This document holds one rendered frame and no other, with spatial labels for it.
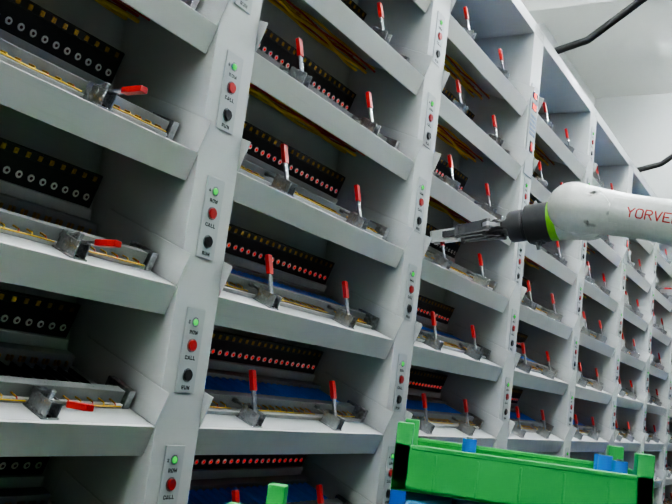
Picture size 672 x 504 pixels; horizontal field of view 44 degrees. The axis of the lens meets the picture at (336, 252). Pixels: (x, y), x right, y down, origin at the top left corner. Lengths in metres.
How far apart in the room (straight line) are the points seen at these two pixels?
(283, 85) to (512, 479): 0.76
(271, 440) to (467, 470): 0.50
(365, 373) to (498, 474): 0.82
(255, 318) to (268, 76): 0.40
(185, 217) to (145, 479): 0.37
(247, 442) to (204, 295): 0.27
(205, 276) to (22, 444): 0.37
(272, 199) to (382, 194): 0.52
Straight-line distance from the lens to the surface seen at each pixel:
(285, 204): 1.43
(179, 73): 1.32
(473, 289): 2.21
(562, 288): 3.15
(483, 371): 2.32
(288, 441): 1.49
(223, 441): 1.35
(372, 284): 1.84
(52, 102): 1.07
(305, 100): 1.50
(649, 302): 4.52
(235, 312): 1.33
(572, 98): 3.18
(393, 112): 1.93
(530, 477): 1.04
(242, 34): 1.35
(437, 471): 1.04
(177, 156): 1.22
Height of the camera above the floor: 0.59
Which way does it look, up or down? 9 degrees up
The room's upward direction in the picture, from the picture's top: 7 degrees clockwise
